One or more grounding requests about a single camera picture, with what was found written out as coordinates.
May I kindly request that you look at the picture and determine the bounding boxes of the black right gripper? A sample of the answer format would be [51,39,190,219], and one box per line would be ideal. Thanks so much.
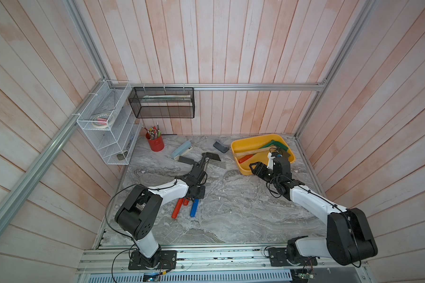
[249,162,280,187]

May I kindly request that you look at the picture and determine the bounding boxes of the wooden handle hoe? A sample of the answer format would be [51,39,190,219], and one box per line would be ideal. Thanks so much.
[233,145,289,158]

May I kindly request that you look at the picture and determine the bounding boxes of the green hoe red grip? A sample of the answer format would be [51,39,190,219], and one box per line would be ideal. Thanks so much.
[238,140,288,164]

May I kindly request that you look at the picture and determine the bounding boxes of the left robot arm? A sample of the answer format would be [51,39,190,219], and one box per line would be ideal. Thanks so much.
[115,163,207,259]

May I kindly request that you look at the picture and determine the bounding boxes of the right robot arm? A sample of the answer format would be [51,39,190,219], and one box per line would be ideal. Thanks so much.
[250,156,378,266]

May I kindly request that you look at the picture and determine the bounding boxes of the yellow plastic storage box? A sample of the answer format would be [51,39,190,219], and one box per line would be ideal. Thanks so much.
[231,133,296,176]

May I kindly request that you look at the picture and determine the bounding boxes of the speckled hoe outer red grip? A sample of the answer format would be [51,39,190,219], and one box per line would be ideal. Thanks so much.
[170,156,201,220]

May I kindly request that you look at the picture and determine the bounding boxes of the light blue stapler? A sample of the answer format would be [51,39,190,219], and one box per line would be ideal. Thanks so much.
[171,140,192,160]

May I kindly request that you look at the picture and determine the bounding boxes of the red metal pencil cup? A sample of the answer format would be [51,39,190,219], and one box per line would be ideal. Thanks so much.
[145,134,165,152]

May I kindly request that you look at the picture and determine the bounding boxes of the tape roll on shelf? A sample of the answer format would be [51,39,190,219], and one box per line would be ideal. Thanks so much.
[91,113,115,129]

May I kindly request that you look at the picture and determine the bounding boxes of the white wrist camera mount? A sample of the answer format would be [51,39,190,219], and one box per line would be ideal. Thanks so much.
[267,152,279,170]

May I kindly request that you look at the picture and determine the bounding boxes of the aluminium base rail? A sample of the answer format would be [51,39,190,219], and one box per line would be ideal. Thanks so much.
[76,242,369,275]

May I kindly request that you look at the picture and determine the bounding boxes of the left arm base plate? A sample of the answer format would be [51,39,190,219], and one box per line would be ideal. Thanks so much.
[128,250,177,271]

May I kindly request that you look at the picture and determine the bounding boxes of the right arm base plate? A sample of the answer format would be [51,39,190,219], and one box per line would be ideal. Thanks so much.
[264,246,318,267]

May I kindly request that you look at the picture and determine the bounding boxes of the black wire mesh basket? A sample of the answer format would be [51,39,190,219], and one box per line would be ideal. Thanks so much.
[128,87,196,119]

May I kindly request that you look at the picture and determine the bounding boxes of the white wire mesh shelf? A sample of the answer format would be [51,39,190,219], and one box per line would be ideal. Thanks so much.
[77,80,142,165]

